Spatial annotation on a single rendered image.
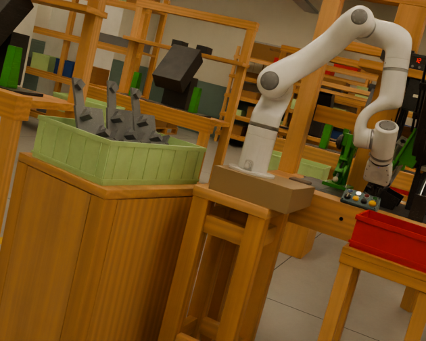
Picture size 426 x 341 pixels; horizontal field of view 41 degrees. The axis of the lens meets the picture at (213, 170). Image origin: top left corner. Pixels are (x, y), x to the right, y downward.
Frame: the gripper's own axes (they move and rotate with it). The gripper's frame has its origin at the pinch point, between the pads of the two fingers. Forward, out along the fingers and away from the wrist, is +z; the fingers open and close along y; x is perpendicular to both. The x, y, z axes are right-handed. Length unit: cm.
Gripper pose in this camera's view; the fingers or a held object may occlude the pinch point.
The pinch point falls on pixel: (374, 189)
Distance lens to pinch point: 235.0
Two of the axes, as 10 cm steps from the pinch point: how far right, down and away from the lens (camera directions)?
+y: 8.8, 2.8, -3.9
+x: 4.8, -5.8, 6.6
